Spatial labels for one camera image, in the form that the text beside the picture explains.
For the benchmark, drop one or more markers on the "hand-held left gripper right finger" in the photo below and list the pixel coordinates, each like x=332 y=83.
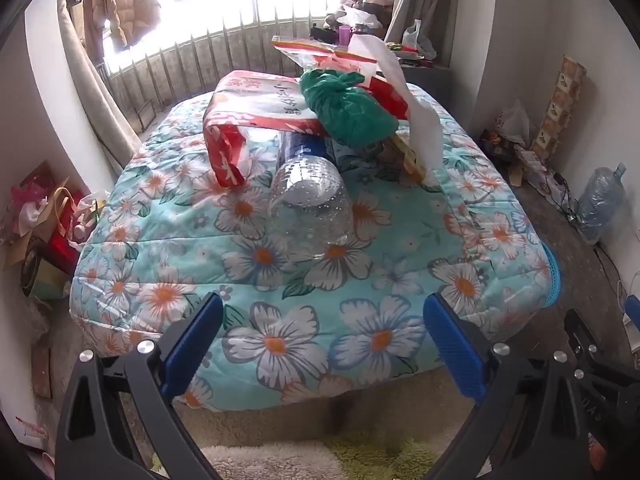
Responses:
x=452 y=345

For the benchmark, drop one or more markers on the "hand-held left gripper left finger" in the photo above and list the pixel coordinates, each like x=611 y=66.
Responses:
x=192 y=345

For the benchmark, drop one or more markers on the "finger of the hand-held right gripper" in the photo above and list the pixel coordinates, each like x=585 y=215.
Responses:
x=580 y=340

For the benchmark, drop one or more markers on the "blue plastic basket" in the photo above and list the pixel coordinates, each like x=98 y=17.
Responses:
x=554 y=280

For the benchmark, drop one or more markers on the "clear plastic bottle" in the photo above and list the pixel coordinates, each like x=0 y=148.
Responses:
x=310 y=200

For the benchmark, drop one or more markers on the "yellow striped packet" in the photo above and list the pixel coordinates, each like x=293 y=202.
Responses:
x=410 y=157

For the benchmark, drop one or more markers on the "white plastic bag strip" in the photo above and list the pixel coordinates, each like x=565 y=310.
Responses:
x=425 y=125

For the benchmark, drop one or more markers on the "red white plastic package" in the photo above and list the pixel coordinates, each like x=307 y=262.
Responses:
x=250 y=100

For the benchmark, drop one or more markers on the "green plastic bag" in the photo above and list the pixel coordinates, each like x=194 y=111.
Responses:
x=345 y=110

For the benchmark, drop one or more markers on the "red white snack packet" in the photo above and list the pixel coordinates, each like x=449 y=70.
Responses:
x=390 y=92

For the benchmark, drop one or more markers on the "clear red-striped zip bag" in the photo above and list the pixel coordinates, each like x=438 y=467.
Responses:
x=310 y=55

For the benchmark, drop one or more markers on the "pink printed box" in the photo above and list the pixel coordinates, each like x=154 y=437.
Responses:
x=597 y=460

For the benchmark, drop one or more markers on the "floral turquoise blanket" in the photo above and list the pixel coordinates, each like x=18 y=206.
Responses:
x=175 y=260

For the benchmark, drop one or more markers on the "green shaggy rug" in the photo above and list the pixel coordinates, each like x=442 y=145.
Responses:
x=390 y=460

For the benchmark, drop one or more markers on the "large clear water jug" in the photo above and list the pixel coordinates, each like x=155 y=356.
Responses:
x=597 y=205

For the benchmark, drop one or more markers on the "cream shaggy rug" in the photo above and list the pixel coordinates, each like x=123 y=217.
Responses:
x=275 y=462

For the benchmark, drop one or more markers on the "brown wooden block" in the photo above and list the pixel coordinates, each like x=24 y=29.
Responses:
x=42 y=372

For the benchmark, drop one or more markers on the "red box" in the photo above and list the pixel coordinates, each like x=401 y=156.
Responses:
x=65 y=255

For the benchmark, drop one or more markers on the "flat white cardboard box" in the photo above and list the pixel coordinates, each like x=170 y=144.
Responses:
x=535 y=165

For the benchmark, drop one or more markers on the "brown paper bag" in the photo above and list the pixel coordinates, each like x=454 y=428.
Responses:
x=52 y=220

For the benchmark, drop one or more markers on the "pink tissue paper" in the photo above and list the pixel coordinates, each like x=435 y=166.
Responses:
x=27 y=200

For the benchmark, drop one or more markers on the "white plastic bag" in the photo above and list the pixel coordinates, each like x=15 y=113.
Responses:
x=415 y=37
x=515 y=120

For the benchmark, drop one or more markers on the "long patterned box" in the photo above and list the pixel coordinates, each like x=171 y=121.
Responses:
x=560 y=105

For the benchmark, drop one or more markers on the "beige curtain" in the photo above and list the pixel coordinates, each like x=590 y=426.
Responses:
x=95 y=105

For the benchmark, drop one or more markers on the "metal window railing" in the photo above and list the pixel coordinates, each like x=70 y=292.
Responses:
x=200 y=60

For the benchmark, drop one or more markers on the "cluster of small boxes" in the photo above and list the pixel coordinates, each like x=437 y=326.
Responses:
x=410 y=55

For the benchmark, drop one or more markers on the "pink cup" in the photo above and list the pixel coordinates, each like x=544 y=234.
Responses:
x=345 y=35

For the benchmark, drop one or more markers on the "beige puffer jacket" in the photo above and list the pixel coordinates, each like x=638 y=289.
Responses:
x=120 y=5

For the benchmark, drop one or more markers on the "pile of clothes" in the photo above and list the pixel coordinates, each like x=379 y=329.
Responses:
x=370 y=0

